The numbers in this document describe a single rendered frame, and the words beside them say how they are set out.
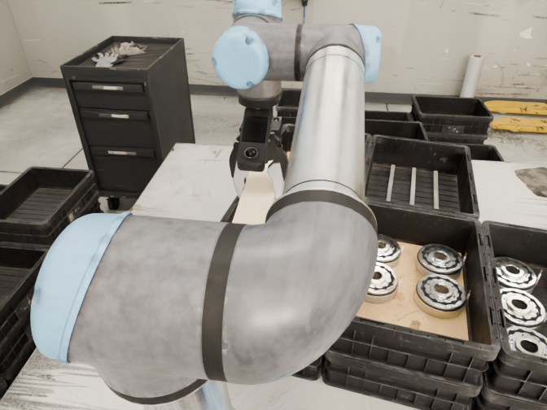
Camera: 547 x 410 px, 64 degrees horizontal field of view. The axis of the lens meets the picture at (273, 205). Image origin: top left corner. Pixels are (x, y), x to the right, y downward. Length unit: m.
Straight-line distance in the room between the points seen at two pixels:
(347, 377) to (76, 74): 1.95
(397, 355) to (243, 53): 0.62
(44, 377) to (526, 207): 1.51
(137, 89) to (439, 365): 1.87
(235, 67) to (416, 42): 3.68
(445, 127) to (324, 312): 2.39
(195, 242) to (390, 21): 3.92
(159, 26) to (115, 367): 4.18
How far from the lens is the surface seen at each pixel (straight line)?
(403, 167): 1.52
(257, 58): 0.58
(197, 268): 0.29
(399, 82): 4.31
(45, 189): 2.22
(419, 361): 0.91
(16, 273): 1.97
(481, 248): 1.06
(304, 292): 0.29
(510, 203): 1.71
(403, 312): 1.00
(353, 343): 0.90
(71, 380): 1.11
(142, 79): 2.29
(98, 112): 2.47
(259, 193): 0.82
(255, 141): 0.71
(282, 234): 0.30
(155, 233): 0.31
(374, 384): 0.99
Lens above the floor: 1.56
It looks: 35 degrees down
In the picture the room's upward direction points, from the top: straight up
